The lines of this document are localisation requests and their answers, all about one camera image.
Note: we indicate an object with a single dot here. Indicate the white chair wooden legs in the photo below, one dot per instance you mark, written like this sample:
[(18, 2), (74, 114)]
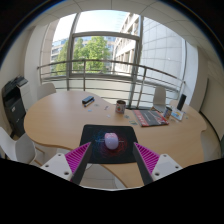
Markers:
[(20, 148)]

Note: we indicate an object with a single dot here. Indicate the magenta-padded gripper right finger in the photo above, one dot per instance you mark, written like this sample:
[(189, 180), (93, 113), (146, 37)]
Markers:
[(164, 165)]

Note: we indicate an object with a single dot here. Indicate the printed mug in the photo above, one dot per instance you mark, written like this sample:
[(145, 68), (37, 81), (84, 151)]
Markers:
[(167, 113), (120, 107)]

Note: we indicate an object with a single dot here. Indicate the black office printer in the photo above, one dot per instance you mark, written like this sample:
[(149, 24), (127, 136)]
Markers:
[(13, 103)]

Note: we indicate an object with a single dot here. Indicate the green tree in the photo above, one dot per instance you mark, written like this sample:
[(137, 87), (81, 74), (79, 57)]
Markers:
[(91, 51)]

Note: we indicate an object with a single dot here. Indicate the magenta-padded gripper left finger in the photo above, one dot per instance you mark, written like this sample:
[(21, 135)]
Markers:
[(60, 165)]

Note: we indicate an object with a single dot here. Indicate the black and blue stapler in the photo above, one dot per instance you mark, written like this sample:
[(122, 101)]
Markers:
[(88, 100)]

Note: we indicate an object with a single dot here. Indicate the metal balcony railing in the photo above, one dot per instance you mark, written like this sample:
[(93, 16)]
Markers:
[(100, 61)]

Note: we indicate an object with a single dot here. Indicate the white illustrated booklet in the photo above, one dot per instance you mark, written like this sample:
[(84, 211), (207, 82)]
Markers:
[(177, 115)]

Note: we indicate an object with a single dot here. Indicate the black mouse pad red print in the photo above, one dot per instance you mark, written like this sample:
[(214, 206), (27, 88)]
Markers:
[(100, 155)]

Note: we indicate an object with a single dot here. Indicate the red and blue magazine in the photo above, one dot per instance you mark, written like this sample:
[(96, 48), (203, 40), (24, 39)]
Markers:
[(150, 118)]

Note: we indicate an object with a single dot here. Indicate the lilac computer mouse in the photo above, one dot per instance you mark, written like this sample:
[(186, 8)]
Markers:
[(111, 141)]

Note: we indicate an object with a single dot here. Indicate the black cylindrical speaker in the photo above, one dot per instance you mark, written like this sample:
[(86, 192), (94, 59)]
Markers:
[(181, 102)]

